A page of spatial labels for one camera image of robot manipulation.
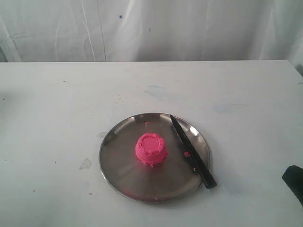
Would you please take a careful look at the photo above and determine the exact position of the white backdrop curtain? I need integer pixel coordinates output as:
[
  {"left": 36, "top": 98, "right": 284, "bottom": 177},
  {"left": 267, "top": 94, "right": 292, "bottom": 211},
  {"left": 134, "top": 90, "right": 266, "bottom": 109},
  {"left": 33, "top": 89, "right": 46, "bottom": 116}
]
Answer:
[{"left": 0, "top": 0, "right": 303, "bottom": 72}]

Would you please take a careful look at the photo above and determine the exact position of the round steel plate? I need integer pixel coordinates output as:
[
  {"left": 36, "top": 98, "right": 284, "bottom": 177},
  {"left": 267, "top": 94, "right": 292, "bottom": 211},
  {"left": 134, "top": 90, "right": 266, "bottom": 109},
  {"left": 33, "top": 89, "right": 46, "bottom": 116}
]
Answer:
[{"left": 99, "top": 113, "right": 202, "bottom": 203}]

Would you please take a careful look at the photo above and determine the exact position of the pink dough lump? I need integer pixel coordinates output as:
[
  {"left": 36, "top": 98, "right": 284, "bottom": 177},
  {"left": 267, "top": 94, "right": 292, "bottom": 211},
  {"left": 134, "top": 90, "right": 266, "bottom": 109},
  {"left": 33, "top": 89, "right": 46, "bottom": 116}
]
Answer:
[{"left": 135, "top": 133, "right": 168, "bottom": 167}]

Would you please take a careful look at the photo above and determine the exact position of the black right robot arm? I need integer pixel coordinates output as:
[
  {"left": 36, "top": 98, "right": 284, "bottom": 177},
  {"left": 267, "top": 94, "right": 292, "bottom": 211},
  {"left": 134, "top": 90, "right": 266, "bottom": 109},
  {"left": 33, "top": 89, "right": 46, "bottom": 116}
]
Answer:
[{"left": 282, "top": 165, "right": 303, "bottom": 205}]

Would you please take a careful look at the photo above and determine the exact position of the black knife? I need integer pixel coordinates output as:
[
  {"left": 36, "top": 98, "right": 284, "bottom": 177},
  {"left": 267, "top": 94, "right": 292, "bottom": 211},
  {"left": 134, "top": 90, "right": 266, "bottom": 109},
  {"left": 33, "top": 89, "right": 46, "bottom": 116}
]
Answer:
[{"left": 169, "top": 114, "right": 217, "bottom": 189}]

